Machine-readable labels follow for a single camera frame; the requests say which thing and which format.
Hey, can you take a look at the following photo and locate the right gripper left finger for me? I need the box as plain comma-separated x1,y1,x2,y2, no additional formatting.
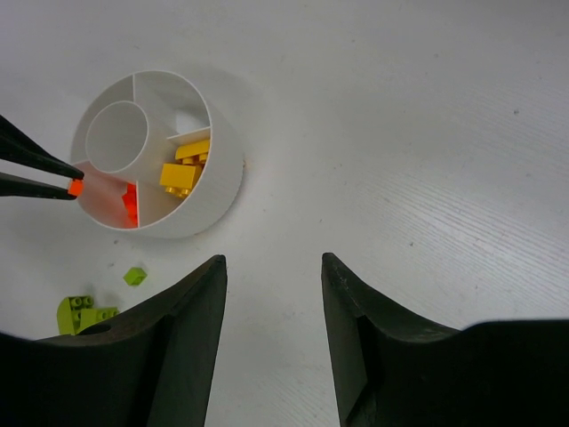
1,255,228,426

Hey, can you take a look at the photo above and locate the orange round lego ring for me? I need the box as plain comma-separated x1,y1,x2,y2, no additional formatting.
120,181,139,229

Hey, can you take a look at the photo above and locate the lime lego slope brick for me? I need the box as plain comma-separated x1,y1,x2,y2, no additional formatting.
76,307,119,334

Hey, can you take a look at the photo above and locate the yellow tall lego brick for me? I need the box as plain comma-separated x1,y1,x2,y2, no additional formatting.
159,164,203,198

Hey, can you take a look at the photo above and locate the yellow-orange lego brick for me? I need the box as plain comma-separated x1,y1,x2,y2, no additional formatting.
175,139,210,165

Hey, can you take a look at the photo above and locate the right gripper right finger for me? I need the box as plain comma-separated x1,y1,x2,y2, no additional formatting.
321,253,568,426

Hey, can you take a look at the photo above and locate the white divided round container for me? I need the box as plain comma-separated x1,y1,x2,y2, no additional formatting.
70,70,244,238

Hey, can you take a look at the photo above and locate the small lime lego cube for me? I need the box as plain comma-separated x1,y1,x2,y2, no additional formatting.
123,267,148,286

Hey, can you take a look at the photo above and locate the small orange lego piece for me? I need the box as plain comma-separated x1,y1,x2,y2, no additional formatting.
68,179,84,197

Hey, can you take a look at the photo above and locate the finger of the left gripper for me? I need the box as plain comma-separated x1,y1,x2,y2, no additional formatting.
1,116,84,180
0,173,76,200

